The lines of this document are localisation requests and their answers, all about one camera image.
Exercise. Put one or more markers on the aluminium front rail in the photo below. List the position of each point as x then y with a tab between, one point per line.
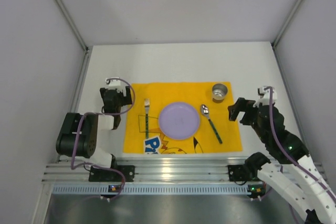
170	169

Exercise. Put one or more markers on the left aluminium frame post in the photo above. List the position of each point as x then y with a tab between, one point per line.
70	22

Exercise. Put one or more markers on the right aluminium frame post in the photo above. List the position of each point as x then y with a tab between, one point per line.
287	22

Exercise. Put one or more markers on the yellow Pikachu cloth placemat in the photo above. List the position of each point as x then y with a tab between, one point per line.
160	95

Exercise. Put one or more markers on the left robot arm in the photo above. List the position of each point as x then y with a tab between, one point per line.
78	134

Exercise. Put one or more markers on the spoon with green handle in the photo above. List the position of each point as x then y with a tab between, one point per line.
205	112

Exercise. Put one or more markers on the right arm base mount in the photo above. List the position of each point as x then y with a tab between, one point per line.
242	174

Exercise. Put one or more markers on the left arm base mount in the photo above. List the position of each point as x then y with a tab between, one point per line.
102	175

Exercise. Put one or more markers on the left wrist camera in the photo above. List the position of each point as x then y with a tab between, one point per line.
115	84

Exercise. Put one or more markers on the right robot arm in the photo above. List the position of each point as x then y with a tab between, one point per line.
309	195

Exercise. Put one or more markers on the small metal cup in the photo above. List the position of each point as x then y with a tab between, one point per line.
219	92

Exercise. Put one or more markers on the grey slotted cable duct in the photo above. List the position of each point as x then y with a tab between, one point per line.
158	189

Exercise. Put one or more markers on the fork with green handle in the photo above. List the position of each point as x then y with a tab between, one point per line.
147	107

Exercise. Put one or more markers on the purple plastic plate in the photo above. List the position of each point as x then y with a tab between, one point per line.
179	121

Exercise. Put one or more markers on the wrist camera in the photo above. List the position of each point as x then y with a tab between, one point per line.
115	84
266	94

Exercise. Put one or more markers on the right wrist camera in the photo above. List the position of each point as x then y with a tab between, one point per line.
266	94

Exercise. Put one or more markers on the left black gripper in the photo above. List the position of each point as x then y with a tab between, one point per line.
111	100

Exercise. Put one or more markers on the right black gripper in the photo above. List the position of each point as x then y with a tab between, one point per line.
247	111

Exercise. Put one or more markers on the aluminium frame post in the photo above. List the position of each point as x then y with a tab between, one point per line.
70	22
287	22

